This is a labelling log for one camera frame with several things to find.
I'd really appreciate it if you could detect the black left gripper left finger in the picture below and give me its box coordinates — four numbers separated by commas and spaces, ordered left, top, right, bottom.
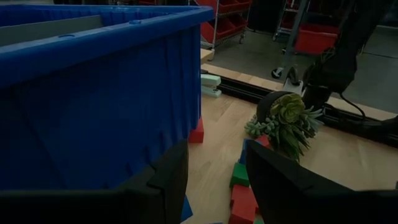
0, 141, 189, 224

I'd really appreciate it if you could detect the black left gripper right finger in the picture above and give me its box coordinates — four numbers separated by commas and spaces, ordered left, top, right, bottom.
245, 139, 398, 224

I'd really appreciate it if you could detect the potted succulent plant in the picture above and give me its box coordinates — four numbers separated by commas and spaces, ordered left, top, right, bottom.
244, 90, 325, 164

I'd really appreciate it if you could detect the large blue plastic bin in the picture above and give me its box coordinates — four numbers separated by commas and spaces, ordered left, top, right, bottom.
0, 3, 215, 191

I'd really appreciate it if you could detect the short grey slotted divider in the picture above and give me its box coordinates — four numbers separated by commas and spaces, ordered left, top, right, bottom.
0, 14, 104, 47

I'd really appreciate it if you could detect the green block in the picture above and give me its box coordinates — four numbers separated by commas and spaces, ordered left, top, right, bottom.
229, 162, 251, 189

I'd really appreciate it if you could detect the red wedge block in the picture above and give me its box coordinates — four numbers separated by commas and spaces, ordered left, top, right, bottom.
256, 134, 272, 149

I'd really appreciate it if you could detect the small mint green box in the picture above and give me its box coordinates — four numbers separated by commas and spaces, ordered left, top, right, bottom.
200, 73, 223, 98

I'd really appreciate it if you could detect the red storage bin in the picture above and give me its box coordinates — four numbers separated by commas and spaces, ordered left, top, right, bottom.
217, 0, 253, 14
294, 22, 340, 56
200, 14, 249, 44

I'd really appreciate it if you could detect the white metal bracket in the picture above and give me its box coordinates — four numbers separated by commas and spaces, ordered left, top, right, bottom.
282, 67, 304, 94

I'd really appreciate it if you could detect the metal wire shelf cart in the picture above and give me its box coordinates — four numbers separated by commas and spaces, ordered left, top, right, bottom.
186, 0, 253, 50

